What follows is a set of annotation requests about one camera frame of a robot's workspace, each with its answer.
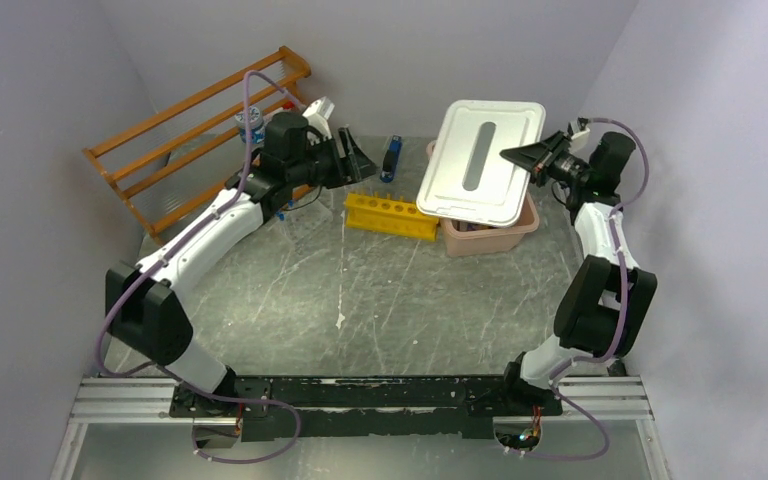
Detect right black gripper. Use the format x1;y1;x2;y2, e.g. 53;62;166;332
498;130;591;188

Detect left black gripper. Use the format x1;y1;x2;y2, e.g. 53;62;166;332
289;128;383;190

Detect metal tray lid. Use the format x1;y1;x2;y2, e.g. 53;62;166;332
416;100;546;228

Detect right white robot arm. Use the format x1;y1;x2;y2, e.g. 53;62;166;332
499;132;658;414

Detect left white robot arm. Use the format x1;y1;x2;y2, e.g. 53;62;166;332
105;112;377;416

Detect yellow test tube rack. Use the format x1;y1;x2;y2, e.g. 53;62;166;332
344;192;439;242

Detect pink plastic bin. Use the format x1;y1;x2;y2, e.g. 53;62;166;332
426;139;541;258

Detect blue lidded jar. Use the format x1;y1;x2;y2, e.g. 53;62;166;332
234;106;265;145

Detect orange wooden shelf rack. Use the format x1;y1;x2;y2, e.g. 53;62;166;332
83;46;312;244

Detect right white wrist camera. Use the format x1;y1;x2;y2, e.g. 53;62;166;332
567;117;591;153

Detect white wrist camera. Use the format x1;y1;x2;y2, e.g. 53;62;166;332
567;117;591;153
302;96;335;139

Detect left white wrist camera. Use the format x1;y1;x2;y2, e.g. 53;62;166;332
302;96;335;139

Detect black base frame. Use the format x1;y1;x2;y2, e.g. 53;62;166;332
168;375;562;442

